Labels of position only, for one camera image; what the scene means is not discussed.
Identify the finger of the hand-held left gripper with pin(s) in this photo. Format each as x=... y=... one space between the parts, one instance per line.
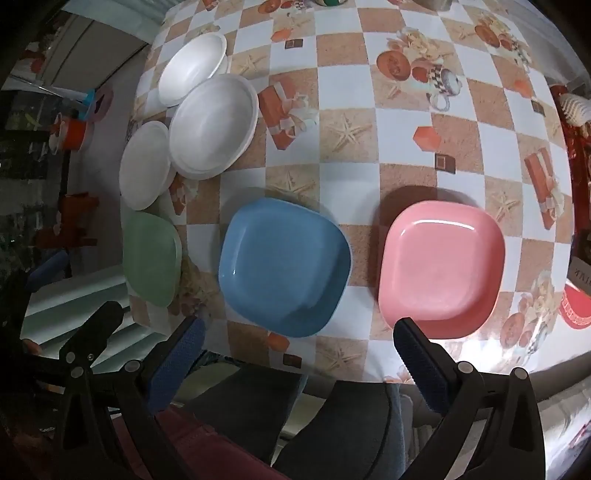
x=104 y=318

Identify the blue square plate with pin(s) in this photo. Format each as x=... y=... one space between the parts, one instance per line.
x=281 y=265

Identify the orange plastic stool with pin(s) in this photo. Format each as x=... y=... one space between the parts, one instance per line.
x=69 y=221

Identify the pink round stool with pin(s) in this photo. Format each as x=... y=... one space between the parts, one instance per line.
x=104 y=104

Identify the white ribbed rack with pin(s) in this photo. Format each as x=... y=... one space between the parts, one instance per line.
x=577 y=108

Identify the red printed box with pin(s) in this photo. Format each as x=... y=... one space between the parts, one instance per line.
x=577 y=309

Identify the white foam bowl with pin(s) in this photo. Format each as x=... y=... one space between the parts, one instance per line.
x=191 y=67

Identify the large white foam plate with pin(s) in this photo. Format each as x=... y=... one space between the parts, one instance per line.
x=212 y=124

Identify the pale green slatted chair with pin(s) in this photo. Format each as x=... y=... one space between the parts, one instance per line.
x=83 y=295

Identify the checkered printed tablecloth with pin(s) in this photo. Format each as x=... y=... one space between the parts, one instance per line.
x=351 y=152

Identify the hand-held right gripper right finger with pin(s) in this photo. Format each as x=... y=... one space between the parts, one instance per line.
x=425 y=369

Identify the person's trousers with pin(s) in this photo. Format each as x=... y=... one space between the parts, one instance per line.
x=341 y=424

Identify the small white foam plate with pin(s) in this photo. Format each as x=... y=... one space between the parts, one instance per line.
x=144 y=166

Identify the pink and grey tumbler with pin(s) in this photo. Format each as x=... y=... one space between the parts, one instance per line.
x=434 y=4

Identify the beige cabinet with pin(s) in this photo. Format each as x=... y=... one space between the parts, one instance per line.
x=92 y=46

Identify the pink square plate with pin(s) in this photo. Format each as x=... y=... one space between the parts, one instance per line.
x=438 y=267

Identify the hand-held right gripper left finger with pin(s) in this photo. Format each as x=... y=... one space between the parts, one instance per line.
x=178 y=364

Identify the green square plate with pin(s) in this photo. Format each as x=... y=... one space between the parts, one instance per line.
x=150 y=258

